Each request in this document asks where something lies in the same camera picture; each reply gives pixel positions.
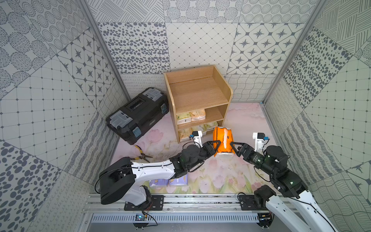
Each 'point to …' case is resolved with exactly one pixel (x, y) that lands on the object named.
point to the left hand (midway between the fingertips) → (222, 140)
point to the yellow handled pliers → (142, 156)
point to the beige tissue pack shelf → (199, 115)
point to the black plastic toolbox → (135, 120)
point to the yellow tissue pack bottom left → (184, 134)
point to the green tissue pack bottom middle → (203, 128)
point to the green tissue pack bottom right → (208, 126)
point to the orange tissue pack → (224, 136)
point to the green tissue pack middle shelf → (183, 118)
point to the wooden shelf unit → (199, 98)
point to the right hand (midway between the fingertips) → (233, 147)
